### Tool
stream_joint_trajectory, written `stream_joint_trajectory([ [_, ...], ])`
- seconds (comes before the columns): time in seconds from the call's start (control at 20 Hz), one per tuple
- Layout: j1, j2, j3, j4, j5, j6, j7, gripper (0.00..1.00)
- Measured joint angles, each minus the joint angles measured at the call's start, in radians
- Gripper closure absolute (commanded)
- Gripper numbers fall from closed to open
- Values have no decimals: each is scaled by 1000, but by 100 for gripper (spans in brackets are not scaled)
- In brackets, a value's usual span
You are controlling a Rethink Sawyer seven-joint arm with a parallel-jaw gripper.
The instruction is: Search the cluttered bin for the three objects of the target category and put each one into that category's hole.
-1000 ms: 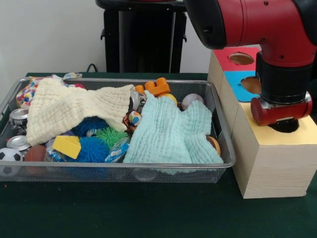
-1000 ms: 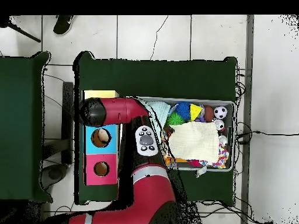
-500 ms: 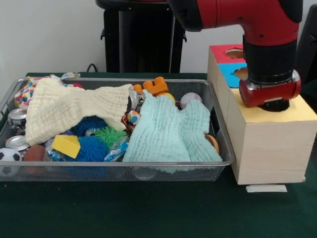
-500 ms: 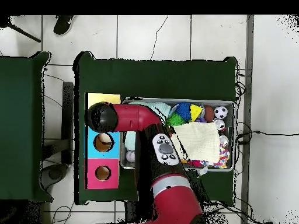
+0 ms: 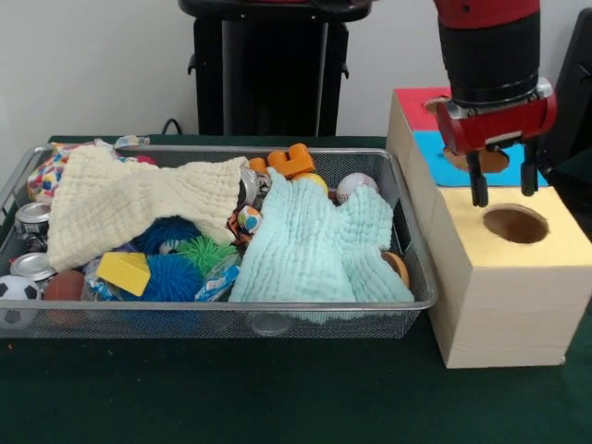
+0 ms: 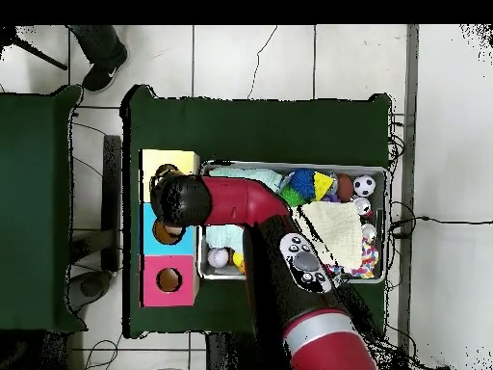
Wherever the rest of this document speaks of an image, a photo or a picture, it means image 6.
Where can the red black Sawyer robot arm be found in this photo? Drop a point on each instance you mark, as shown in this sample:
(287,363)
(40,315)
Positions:
(231,200)

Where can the wooden box with three holes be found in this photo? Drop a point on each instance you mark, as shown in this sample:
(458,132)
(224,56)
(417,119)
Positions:
(169,293)

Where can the mint green waffle cloth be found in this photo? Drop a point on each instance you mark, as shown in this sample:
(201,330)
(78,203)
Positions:
(246,175)

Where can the green spiky ball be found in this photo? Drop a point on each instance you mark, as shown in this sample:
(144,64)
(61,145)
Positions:
(292,197)

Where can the blue spiky ball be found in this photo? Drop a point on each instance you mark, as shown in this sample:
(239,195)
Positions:
(302,182)

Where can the white baseball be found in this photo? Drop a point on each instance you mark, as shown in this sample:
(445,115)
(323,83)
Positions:
(218,257)

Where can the dark green tablecloth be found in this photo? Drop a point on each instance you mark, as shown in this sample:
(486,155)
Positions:
(250,131)
(34,212)

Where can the yellow cheese wedge toy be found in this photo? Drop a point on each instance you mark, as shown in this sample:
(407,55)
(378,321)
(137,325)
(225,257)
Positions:
(322,185)

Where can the brown cream ball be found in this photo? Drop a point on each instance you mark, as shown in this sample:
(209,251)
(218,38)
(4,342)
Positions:
(163,236)

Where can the cream waffle cloth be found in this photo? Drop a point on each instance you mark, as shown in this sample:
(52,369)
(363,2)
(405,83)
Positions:
(335,231)

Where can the brown toy football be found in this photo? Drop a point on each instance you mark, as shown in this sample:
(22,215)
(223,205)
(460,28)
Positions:
(345,187)

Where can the black white soccer ball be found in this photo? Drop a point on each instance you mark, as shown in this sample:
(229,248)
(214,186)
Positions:
(364,185)

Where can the multicoloured patterned cloth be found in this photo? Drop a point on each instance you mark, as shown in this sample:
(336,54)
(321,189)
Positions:
(369,258)

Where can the person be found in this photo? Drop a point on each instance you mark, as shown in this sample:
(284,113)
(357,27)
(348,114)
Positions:
(100,75)

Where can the black tripod leg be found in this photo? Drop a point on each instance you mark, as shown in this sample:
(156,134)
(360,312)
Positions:
(42,58)

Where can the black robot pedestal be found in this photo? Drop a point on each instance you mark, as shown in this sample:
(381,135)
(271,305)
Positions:
(227,354)

